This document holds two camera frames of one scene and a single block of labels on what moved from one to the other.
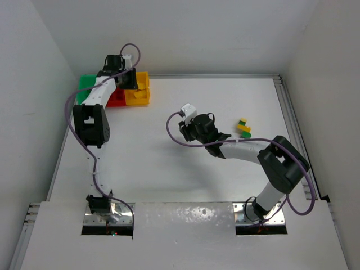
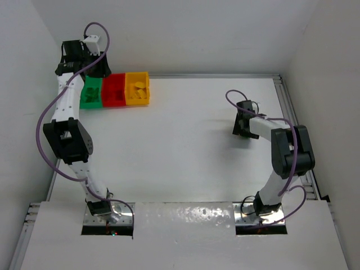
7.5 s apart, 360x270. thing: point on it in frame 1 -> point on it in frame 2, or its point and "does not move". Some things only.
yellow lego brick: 140,94 does not move
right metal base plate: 245,214 does not move
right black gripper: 185,130 -> 239,129
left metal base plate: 121,214 does not move
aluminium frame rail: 296,139 does not move
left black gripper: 128,80 -> 99,67
